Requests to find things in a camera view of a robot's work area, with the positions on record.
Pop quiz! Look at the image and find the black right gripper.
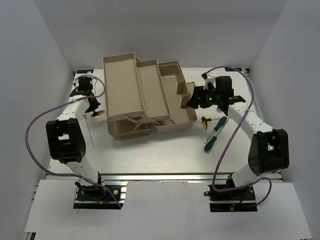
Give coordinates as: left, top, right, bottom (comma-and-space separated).
186, 85, 221, 110

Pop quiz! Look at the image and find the beige plastic toolbox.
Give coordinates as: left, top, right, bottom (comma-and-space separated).
102, 52, 198, 141

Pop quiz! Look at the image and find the yellow black T-handle hex key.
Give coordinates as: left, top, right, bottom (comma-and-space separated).
83, 110, 105, 119

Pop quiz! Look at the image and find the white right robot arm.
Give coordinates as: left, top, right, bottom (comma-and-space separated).
186, 76, 290, 200

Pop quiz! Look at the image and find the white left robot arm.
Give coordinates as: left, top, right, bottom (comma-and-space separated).
45, 74, 106, 200

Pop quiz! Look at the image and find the small green screwdriver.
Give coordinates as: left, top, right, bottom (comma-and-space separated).
204, 116, 229, 144

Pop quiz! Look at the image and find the blue label sticker left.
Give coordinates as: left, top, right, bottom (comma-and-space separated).
76, 69, 94, 74

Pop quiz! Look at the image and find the blue label sticker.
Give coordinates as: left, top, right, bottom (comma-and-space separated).
224, 67, 243, 72
76, 69, 94, 74

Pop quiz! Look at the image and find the large green screwdriver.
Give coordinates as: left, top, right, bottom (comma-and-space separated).
203, 126, 222, 153

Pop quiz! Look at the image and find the blue label sticker right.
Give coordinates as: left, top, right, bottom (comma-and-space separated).
224, 67, 243, 72

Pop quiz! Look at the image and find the long yellow black T-handle key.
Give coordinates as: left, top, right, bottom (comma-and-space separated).
85, 117, 95, 149

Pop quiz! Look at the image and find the yellow black T-handle key right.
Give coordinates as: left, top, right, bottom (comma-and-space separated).
201, 115, 213, 130

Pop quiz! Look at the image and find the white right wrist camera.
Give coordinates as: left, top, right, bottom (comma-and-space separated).
201, 72, 216, 90

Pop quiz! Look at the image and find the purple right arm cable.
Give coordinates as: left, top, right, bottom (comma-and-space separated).
202, 65, 273, 207

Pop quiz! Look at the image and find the aluminium table front rail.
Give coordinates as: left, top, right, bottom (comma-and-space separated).
46, 172, 283, 183

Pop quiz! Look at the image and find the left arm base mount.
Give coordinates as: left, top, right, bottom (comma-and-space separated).
73, 181, 123, 210

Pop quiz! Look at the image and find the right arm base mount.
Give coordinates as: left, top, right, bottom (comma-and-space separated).
203, 185, 258, 213

